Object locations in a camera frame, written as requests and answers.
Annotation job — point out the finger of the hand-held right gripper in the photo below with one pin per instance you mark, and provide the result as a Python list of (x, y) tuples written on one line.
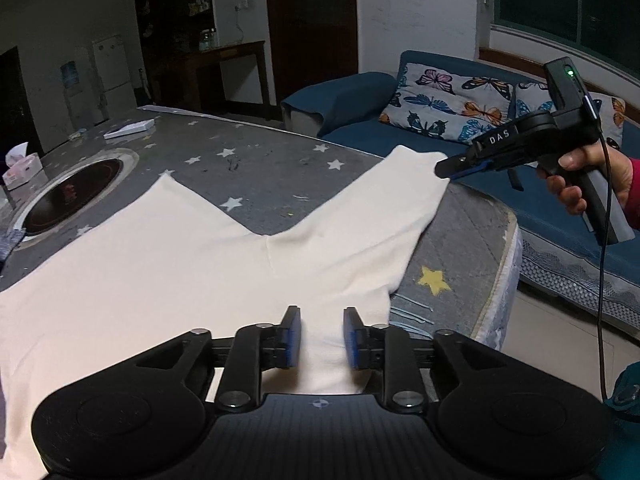
[(449, 165), (474, 170)]

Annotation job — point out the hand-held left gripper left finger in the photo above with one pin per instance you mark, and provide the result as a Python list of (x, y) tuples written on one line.
[(292, 338)]

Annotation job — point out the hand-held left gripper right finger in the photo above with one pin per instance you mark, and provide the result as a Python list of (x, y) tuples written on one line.
[(353, 342)]

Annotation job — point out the cream white pants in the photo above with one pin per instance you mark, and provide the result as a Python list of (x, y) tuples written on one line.
[(150, 270)]

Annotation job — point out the person's right forearm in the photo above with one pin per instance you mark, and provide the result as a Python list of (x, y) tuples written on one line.
[(635, 185)]

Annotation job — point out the person's right hand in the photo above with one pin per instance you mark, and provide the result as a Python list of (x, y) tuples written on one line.
[(575, 160)]

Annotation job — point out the small butterfly print pillow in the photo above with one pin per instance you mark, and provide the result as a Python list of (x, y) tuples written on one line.
[(532, 100)]

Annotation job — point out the large butterfly print pillow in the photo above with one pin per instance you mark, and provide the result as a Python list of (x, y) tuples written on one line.
[(445, 102)]

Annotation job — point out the blue sofa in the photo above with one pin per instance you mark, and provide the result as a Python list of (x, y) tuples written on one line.
[(545, 220)]

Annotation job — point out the window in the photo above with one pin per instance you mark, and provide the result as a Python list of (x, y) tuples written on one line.
[(565, 5)]

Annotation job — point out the grey star printed tablecloth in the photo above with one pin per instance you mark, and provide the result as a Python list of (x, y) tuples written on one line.
[(280, 160)]

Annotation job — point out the dark wooden door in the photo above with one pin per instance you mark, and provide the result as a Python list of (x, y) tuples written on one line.
[(310, 30)]

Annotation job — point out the dark wooden desk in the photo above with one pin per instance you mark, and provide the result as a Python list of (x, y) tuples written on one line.
[(225, 67)]

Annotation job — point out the round built-in hob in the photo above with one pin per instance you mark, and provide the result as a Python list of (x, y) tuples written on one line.
[(75, 195)]

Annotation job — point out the flat white box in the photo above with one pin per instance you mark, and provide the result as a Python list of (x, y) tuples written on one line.
[(128, 129)]

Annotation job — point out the glass jar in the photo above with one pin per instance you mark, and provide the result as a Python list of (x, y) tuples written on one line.
[(208, 39)]

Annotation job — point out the person's teal clothing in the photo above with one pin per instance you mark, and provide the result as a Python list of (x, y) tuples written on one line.
[(625, 410)]

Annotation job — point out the dark blue cloth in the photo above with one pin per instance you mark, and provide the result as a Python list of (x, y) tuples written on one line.
[(11, 246)]

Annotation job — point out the dark wooden shelf cabinet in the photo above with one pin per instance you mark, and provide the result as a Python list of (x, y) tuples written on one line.
[(170, 25)]

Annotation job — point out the white refrigerator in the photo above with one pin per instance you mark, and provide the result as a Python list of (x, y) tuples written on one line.
[(112, 75)]

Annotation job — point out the pink tissue box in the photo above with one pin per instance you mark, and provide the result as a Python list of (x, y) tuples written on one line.
[(22, 167)]

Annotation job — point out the water dispenser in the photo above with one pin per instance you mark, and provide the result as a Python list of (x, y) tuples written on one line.
[(75, 95)]

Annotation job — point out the white wall socket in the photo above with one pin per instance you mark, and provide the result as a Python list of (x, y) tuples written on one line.
[(243, 6)]

